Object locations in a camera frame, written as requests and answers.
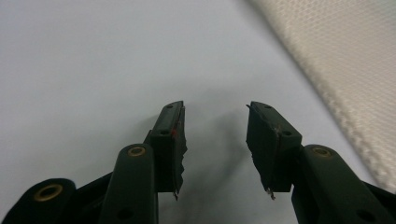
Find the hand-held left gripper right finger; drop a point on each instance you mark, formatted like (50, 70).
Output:
(271, 155)

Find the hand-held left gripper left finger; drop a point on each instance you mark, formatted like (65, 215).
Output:
(168, 155)

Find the cream towel with green print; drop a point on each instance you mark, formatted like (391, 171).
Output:
(348, 62)

